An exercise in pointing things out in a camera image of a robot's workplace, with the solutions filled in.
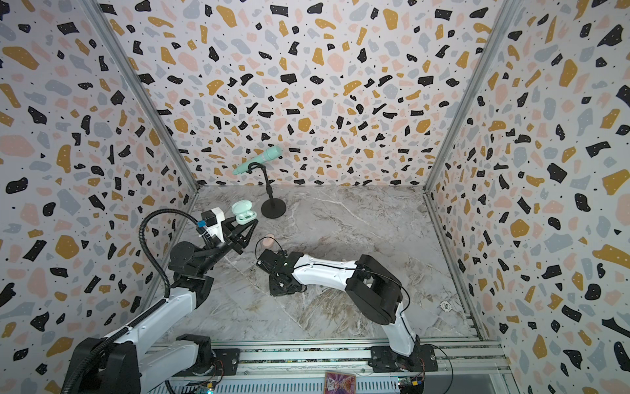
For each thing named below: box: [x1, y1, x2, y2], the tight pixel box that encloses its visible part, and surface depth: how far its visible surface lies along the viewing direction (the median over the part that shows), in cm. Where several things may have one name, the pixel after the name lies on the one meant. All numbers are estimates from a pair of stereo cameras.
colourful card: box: [323, 371, 357, 394], surface depth 71 cm
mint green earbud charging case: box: [231, 199, 257, 225], surface depth 70 cm
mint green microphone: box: [232, 146, 284, 175], surface depth 90 cm
